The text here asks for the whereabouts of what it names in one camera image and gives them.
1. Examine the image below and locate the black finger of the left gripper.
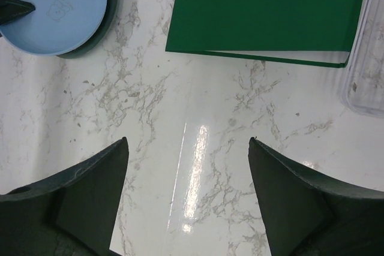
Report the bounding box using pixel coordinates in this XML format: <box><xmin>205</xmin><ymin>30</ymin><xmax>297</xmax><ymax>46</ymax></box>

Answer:
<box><xmin>0</xmin><ymin>0</ymin><xmax>35</xmax><ymax>25</ymax></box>

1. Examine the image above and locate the light blue plastic plate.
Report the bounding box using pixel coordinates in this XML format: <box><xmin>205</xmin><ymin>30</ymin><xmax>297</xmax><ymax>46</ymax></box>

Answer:
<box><xmin>1</xmin><ymin>0</ymin><xmax>107</xmax><ymax>56</ymax></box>

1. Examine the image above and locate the grey-green ceramic plate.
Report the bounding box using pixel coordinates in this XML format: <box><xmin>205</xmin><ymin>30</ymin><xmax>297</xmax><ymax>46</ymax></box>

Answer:
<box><xmin>58</xmin><ymin>0</ymin><xmax>119</xmax><ymax>59</ymax></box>

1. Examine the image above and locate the green ring binder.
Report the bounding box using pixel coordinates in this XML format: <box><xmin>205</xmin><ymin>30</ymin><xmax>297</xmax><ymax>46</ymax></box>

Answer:
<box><xmin>166</xmin><ymin>0</ymin><xmax>363</xmax><ymax>68</ymax></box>

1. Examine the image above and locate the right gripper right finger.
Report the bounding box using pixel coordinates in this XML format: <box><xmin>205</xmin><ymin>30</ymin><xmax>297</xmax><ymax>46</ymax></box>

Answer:
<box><xmin>248</xmin><ymin>137</ymin><xmax>383</xmax><ymax>255</ymax></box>

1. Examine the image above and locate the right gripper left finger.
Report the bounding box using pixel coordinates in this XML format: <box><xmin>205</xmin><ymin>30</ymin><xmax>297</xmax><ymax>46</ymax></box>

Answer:
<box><xmin>1</xmin><ymin>138</ymin><xmax>129</xmax><ymax>255</ymax></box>

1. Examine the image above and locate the white wire dish rack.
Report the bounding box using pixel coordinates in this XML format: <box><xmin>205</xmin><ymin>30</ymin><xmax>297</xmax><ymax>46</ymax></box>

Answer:
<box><xmin>338</xmin><ymin>0</ymin><xmax>383</xmax><ymax>118</ymax></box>

